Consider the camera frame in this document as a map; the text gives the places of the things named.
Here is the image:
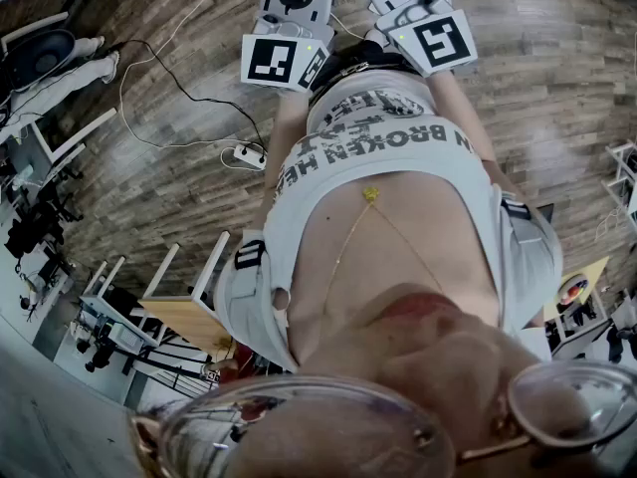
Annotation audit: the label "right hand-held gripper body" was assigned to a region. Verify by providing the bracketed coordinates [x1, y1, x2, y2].
[374, 0, 480, 79]

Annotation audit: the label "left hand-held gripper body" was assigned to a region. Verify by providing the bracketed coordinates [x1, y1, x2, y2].
[240, 14, 336, 92]

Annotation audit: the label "person's left forearm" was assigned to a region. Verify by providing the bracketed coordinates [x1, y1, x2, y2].
[262, 86, 314, 194]

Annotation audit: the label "person's right forearm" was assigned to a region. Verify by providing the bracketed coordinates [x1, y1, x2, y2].
[426, 70, 500, 171]

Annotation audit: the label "black belt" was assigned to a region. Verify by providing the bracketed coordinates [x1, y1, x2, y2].
[307, 57, 425, 112]

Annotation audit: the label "black shorts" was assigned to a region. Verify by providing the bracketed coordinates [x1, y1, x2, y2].
[321, 39, 420, 77]

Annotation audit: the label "white power strip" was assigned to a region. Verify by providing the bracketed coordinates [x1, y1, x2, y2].
[232, 141, 269, 172]

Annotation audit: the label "white printed shirt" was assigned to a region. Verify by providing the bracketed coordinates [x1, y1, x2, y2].
[213, 78, 564, 373]

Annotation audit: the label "person's head and chest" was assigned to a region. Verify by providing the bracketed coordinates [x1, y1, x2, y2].
[286, 169, 637, 478]

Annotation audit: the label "white shelf rack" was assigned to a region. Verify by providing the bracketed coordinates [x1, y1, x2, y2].
[600, 138, 637, 219]

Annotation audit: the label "black office chair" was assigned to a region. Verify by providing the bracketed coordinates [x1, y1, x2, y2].
[0, 27, 78, 94]

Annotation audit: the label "wooden table white legs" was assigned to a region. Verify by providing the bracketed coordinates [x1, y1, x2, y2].
[137, 229, 239, 363]
[540, 255, 613, 329]

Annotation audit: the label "black railing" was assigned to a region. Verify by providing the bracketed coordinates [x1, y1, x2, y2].
[129, 344, 223, 400]

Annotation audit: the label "clear-rimmed eyeglasses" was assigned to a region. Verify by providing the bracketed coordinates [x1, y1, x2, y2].
[127, 359, 637, 478]

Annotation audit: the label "black floor cable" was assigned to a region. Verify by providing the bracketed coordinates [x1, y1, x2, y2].
[113, 38, 271, 156]

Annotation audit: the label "white floor cable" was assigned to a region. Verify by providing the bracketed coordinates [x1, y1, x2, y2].
[117, 0, 255, 168]

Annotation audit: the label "gold necklace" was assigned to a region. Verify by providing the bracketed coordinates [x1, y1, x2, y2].
[321, 185, 448, 329]

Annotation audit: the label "white frame table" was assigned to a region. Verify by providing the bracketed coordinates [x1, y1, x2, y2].
[28, 106, 119, 169]

